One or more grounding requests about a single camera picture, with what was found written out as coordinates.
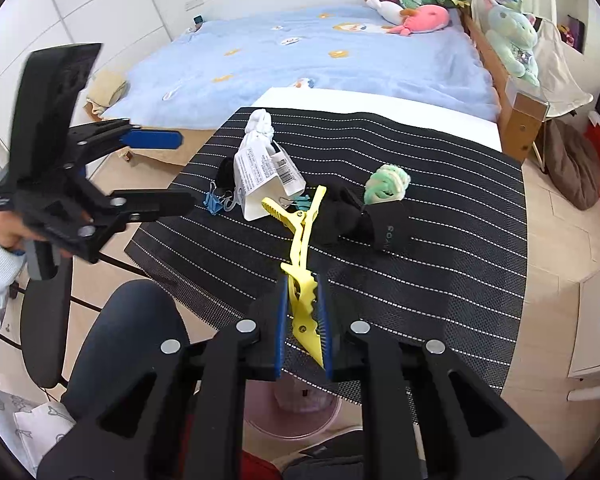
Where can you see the white rabbit plush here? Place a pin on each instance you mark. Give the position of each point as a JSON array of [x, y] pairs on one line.
[[387, 9]]

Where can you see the person's patterned white top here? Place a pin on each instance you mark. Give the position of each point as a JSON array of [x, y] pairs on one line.
[[35, 425]]

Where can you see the white cabinet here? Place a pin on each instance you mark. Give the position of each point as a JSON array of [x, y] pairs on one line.
[[597, 320]]

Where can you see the black striped mat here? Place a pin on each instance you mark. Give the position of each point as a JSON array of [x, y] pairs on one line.
[[430, 285]]

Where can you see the light blue blanket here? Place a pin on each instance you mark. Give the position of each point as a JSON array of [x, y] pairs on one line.
[[280, 75]]

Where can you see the beige folded cloth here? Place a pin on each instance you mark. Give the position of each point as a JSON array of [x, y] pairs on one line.
[[105, 90]]

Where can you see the teal binder clip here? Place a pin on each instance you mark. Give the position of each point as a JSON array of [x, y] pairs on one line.
[[302, 201]]

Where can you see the white paper tag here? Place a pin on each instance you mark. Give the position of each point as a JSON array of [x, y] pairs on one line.
[[255, 180]]

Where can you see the yellow hair clip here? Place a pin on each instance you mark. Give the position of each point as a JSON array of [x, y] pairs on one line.
[[300, 255]]

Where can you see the dark purple box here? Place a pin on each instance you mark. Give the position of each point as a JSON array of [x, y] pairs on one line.
[[575, 32]]

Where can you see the blue binder clip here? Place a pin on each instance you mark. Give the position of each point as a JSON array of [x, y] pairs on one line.
[[212, 203]]

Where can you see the brown cushion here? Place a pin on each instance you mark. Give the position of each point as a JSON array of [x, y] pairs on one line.
[[575, 165]]

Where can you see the white canvas folding chair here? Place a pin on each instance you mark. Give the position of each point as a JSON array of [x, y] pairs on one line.
[[555, 70]]

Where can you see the white wall socket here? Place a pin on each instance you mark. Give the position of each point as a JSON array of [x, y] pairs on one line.
[[194, 3]]

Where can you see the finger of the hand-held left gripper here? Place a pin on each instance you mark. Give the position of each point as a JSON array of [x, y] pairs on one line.
[[155, 202], [150, 139]]

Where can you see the red cloth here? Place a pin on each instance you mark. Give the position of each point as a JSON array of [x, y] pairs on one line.
[[260, 467]]

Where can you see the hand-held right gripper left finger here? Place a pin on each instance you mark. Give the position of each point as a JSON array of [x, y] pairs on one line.
[[281, 330]]

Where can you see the small dark device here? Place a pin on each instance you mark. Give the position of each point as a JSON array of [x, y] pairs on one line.
[[198, 21]]

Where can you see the pink trash bin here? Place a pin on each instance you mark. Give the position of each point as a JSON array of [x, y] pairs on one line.
[[290, 410]]

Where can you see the mint unicorn plush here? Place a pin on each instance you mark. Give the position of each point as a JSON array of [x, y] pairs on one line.
[[510, 35]]

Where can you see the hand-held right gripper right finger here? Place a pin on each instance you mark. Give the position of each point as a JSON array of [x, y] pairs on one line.
[[325, 335]]

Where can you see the pink whale plush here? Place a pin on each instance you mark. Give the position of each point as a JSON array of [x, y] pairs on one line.
[[425, 17]]

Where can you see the black fuzzy sock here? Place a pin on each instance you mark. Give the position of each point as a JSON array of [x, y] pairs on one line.
[[332, 220]]

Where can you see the person's left leg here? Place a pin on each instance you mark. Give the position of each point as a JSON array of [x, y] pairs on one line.
[[130, 330]]

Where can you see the person's left hand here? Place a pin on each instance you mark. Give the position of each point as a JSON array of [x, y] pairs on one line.
[[7, 232]]

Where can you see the wooden bed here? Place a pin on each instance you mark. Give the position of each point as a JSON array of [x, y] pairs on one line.
[[517, 125]]

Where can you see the black office chair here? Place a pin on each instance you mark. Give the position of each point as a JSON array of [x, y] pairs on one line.
[[45, 320]]

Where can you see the green white fuzzy sock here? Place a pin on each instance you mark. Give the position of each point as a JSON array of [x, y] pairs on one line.
[[387, 182]]

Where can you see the black printed sock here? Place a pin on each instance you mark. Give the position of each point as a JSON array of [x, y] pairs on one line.
[[387, 227]]

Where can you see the white wardrobe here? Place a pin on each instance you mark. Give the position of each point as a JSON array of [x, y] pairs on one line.
[[80, 0]]

